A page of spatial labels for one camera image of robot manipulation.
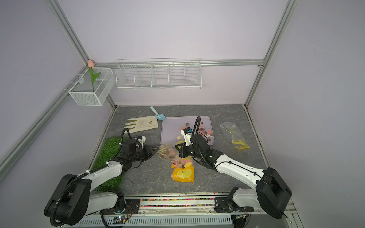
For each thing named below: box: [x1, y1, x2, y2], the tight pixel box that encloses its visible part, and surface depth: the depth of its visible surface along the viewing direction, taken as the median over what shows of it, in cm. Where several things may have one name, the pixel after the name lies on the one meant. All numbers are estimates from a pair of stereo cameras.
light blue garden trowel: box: [150, 105, 166, 121], surface depth 115 cm
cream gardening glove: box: [123, 115, 159, 133], surface depth 111 cm
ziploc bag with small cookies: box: [156, 144, 186, 161], surface depth 88 cm
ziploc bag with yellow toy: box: [170, 155, 195, 184], surface depth 83 cm
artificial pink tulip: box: [87, 59, 102, 93], surface depth 92 cm
